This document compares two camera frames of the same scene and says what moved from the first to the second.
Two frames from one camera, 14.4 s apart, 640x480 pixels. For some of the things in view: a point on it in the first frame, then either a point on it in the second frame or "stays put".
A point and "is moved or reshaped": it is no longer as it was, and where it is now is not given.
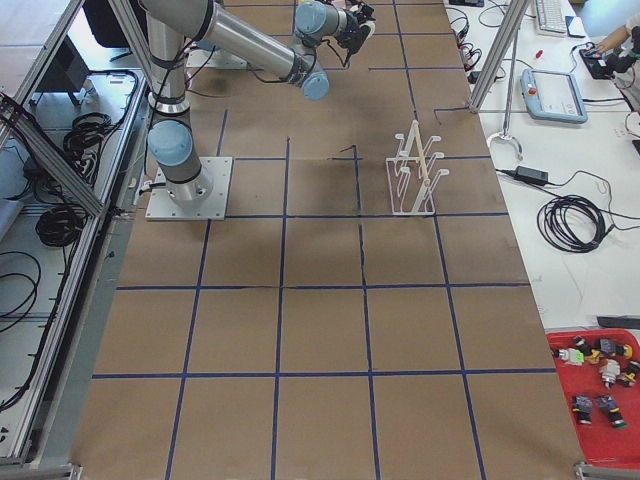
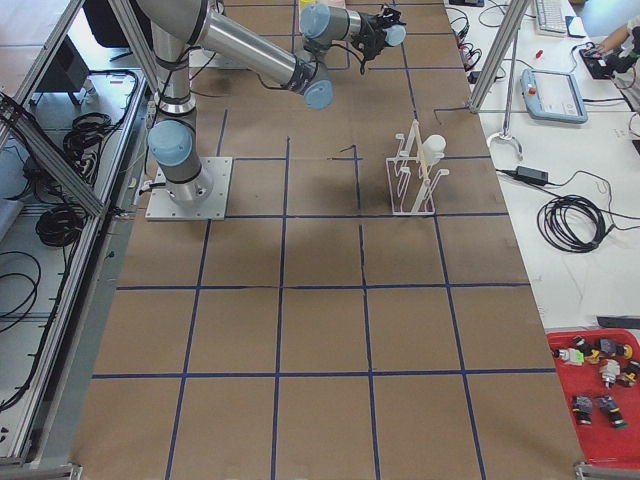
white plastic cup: x=372 y=25 is moved or reshaped
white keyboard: x=550 y=15 stays put
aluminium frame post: x=514 y=14 stays put
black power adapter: x=532 y=175 stays put
